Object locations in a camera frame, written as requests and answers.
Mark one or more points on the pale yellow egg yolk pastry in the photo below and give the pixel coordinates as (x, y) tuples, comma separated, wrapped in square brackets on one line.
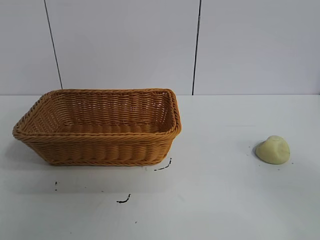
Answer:
[(273, 151)]

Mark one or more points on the brown woven wicker basket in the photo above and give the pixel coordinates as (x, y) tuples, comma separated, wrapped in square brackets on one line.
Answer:
[(100, 147)]

